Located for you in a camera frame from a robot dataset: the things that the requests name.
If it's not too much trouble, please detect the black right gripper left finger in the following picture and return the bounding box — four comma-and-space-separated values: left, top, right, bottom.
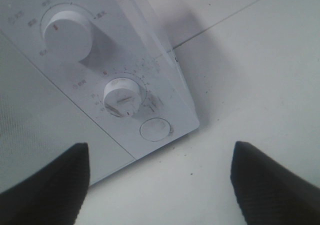
0, 143, 90, 225

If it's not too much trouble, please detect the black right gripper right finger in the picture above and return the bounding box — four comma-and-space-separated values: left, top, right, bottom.
230, 141, 320, 225

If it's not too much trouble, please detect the white upper power knob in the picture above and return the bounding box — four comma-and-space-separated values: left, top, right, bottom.
42, 10, 94, 62

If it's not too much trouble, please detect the white microwave oven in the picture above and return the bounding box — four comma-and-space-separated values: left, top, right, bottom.
0, 0, 201, 161

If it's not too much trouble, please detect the white microwave door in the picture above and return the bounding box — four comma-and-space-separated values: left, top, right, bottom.
0, 37, 134, 191

